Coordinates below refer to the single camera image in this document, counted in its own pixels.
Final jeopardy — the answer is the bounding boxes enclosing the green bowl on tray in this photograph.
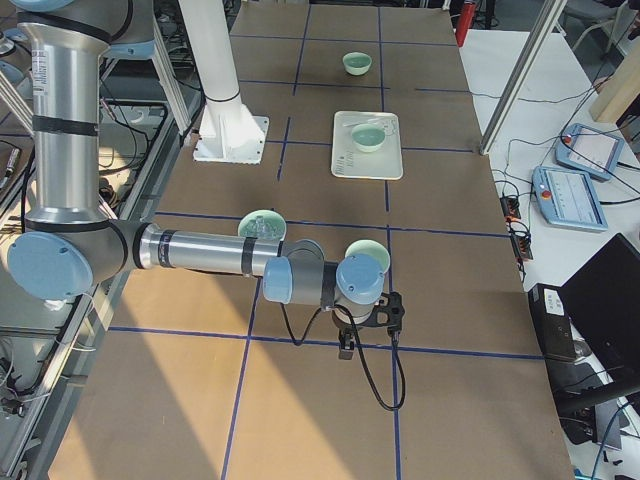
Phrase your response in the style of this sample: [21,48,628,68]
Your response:
[350,124,386,153]

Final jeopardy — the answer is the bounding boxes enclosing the black laptop computer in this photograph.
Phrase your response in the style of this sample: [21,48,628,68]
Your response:
[556,233,639,414]

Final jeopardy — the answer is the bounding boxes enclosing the blue teach pendant far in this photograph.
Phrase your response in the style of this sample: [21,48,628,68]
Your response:
[556,123,623,181]

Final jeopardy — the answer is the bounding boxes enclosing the black box with label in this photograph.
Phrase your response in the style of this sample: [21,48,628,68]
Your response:
[528,283,577,362]

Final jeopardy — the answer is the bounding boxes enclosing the green bowl with ice cubes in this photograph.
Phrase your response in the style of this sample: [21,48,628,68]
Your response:
[238,210,287,240]

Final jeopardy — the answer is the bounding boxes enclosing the aluminium frame post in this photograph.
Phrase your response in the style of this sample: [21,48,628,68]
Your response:
[479,0,567,155]

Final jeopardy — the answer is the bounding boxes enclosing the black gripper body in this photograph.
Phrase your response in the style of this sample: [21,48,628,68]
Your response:
[352,291,403,338]

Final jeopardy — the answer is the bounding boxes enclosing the cream bear tray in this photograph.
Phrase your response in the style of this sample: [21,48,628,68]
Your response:
[331,111,404,180]

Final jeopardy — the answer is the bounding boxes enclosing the blue teach pendant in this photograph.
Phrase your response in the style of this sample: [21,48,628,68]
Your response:
[556,123,623,181]
[531,166,608,232]

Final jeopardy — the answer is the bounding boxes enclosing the blue teach pendant near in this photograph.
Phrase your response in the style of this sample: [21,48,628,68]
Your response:
[531,166,608,232]

